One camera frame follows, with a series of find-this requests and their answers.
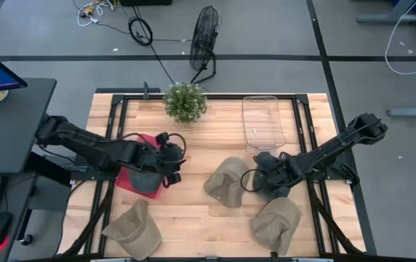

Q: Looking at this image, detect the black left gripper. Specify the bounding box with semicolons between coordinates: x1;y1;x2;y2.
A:
145;142;187;188

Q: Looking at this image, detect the dark gray baseball cap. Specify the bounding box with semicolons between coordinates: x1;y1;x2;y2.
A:
252;151;293;202

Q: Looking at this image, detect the dark grey cloth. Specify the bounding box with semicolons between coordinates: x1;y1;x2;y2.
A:
127;169;164;194

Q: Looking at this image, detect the red fabric bin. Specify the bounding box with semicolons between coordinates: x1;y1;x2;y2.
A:
115;132;166;200

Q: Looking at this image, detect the clear plastic bin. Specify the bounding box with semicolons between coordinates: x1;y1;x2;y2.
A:
241;95;287;151

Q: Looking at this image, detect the khaki baseball cap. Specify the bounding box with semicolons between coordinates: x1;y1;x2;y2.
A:
203;156;251;209
249;196;303;257
100;199;163;261

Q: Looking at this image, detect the green potted plant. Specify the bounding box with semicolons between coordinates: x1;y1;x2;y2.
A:
163;82;208;124

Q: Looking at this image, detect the black floor fan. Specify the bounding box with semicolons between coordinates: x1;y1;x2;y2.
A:
188;4;221;85

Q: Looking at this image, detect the gray table foot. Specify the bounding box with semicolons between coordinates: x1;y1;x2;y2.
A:
356;0;416;25
385;106;416;119

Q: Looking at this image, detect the black desk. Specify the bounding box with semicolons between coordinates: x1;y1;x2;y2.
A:
0;77;57;176

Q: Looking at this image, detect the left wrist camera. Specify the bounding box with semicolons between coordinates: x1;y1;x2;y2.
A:
155;132;170;147

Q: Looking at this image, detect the black metal table frame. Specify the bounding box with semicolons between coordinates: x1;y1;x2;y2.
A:
59;87;367;262

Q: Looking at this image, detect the long black power cable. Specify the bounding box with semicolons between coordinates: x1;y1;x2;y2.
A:
131;4;194;85

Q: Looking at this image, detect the coiled black cable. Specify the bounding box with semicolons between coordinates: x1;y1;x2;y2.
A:
127;16;154;47

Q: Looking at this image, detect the long white cable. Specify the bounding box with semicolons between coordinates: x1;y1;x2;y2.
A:
384;0;416;76

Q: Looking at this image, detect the white cable bundle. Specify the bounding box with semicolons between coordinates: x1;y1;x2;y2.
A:
71;0;116;28

